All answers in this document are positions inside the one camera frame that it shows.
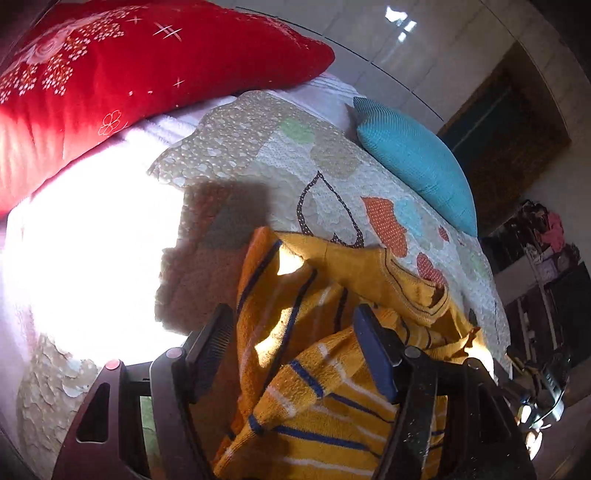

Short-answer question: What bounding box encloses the yellow striped knit sweater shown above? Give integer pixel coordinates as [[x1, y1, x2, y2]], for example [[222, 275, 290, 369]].
[[212, 226, 491, 480]]

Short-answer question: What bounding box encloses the cluttered shelf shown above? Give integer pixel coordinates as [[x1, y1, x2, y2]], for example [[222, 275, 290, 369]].
[[480, 198, 591, 370]]

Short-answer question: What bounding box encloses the dark wooden door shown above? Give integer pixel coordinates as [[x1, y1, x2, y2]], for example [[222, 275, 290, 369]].
[[436, 44, 573, 238]]

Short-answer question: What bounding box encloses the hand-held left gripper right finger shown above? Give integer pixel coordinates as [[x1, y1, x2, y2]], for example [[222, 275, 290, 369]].
[[353, 303, 539, 480]]

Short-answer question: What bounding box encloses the teal knit cushion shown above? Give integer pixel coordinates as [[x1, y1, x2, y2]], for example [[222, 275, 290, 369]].
[[353, 96, 479, 238]]

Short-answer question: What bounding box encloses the white bed sheet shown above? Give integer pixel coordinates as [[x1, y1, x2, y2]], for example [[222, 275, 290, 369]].
[[0, 74, 361, 444]]

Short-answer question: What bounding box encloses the patterned quilt bedspread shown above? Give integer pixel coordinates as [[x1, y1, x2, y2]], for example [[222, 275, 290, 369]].
[[17, 89, 513, 462]]

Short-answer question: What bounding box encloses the red floral pillow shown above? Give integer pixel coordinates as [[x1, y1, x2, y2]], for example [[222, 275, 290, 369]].
[[0, 0, 336, 217]]

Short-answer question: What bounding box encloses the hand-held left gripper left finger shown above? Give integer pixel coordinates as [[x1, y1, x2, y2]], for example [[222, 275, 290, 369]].
[[52, 303, 237, 480]]

